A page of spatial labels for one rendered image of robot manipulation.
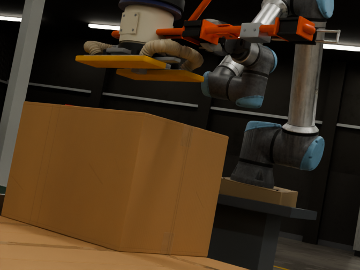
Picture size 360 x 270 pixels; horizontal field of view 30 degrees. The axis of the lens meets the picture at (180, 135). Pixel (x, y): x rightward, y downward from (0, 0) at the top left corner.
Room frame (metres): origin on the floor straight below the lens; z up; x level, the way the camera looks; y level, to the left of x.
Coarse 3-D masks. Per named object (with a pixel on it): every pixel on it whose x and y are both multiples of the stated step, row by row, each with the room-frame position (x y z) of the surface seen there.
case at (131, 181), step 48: (48, 144) 2.19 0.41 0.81; (96, 144) 2.03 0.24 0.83; (144, 144) 1.92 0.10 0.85; (192, 144) 2.07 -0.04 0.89; (48, 192) 2.15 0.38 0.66; (96, 192) 2.00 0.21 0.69; (144, 192) 1.95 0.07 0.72; (192, 192) 2.10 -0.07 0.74; (96, 240) 1.97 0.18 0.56; (144, 240) 1.98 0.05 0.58; (192, 240) 2.13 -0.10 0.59
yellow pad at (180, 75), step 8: (176, 64) 2.26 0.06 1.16; (120, 72) 2.39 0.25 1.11; (128, 72) 2.36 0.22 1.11; (152, 72) 2.28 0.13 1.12; (160, 72) 2.25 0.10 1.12; (168, 72) 2.22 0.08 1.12; (176, 72) 2.20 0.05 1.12; (184, 72) 2.18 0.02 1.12; (160, 80) 2.38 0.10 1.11; (168, 80) 2.34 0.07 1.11; (176, 80) 2.31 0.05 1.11; (184, 80) 2.28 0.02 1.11; (192, 80) 2.24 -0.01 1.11; (200, 80) 2.23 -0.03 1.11
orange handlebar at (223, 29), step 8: (224, 24) 1.98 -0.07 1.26; (304, 24) 1.80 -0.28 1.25; (112, 32) 2.33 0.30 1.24; (160, 32) 2.17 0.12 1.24; (168, 32) 2.14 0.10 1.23; (176, 32) 2.12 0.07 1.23; (208, 32) 2.03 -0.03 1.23; (216, 32) 2.01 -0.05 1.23; (224, 32) 1.99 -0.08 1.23; (232, 32) 1.97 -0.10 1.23; (264, 32) 1.89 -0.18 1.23; (272, 32) 1.91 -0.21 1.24; (312, 32) 1.81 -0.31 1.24
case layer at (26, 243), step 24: (0, 216) 2.28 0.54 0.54; (0, 240) 1.69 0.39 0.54; (24, 240) 1.78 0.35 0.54; (48, 240) 1.87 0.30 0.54; (72, 240) 1.98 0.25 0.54; (0, 264) 1.34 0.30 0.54; (24, 264) 1.39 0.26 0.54; (48, 264) 1.45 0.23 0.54; (72, 264) 1.51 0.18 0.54; (96, 264) 1.58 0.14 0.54; (120, 264) 1.66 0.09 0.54; (144, 264) 1.74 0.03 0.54; (168, 264) 1.83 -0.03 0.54; (192, 264) 1.93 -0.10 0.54; (216, 264) 2.05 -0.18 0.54
